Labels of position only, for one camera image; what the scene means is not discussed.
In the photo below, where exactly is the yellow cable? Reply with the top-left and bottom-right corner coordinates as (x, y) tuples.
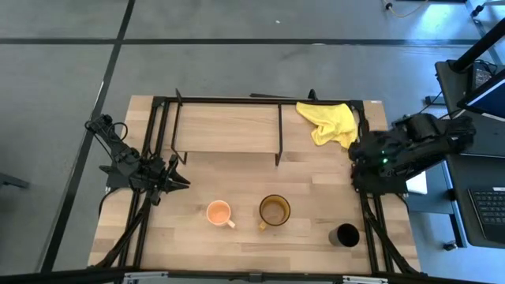
(380, 0), (430, 19)

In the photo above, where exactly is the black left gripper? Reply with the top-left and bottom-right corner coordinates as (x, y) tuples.
(138, 154), (192, 195)

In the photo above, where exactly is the yellow cloth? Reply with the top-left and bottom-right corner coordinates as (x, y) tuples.
(295, 101), (360, 150)

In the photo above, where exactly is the black monitor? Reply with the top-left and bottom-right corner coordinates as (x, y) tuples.
(457, 68), (505, 120)

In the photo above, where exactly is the dark grey desk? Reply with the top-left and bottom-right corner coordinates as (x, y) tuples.
(433, 58), (505, 250)

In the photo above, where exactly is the black aluminium rig frame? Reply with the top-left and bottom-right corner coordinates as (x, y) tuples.
(88, 94), (422, 278)

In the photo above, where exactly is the white paper sheet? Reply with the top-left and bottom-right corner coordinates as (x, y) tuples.
(405, 170), (428, 196)

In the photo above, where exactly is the black slanted pole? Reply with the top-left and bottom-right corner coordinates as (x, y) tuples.
(451, 28), (505, 73)

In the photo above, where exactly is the white mug with orange inside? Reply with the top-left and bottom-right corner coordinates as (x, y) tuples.
(205, 200), (237, 230)

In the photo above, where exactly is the black cup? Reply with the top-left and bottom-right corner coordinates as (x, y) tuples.
(327, 222), (361, 249)

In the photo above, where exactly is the amber glass mug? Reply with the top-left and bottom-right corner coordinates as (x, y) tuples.
(257, 193), (292, 233)

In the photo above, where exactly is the black laptop keyboard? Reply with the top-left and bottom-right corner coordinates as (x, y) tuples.
(467, 186), (505, 245)

